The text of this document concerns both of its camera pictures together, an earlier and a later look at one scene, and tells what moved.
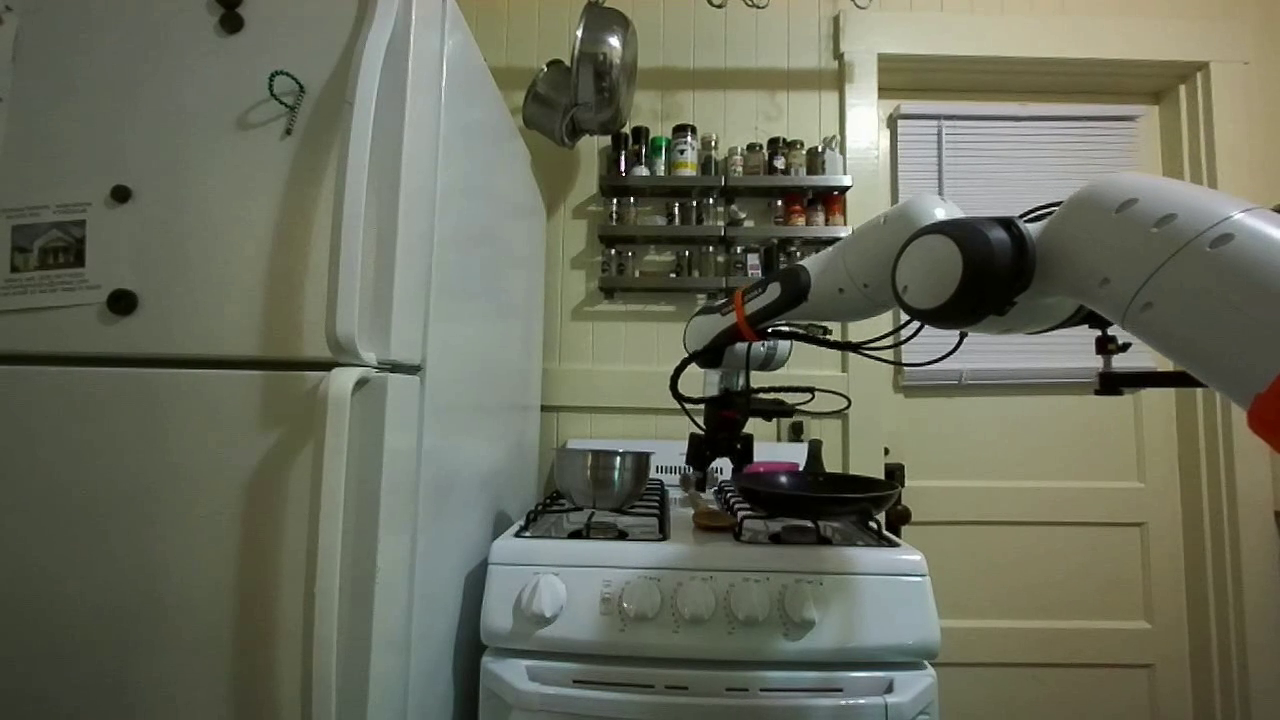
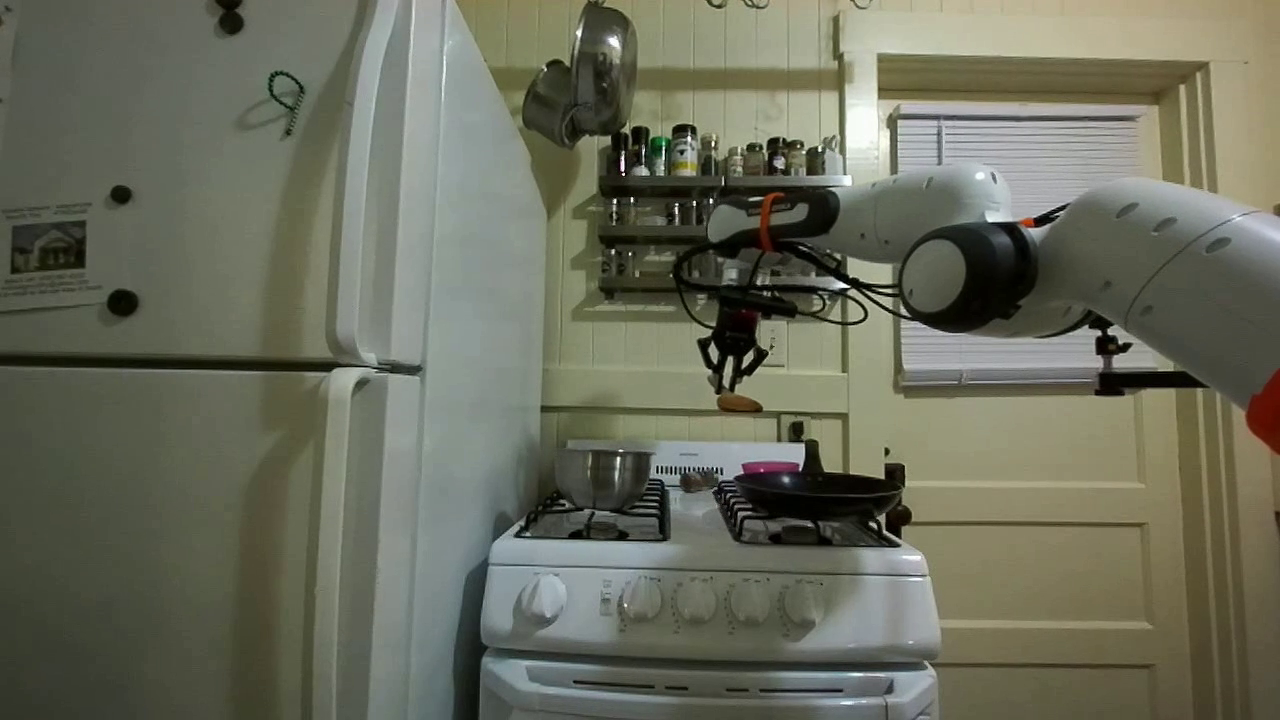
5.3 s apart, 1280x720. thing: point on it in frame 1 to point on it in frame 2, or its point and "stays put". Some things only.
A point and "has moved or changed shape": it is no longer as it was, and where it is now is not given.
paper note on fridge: (51, 253) stays put
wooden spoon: (713, 520) has moved or changed shape
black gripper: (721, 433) to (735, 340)
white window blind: (1003, 167) stays put
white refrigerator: (275, 471) stays put
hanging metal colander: (599, 87) stays put
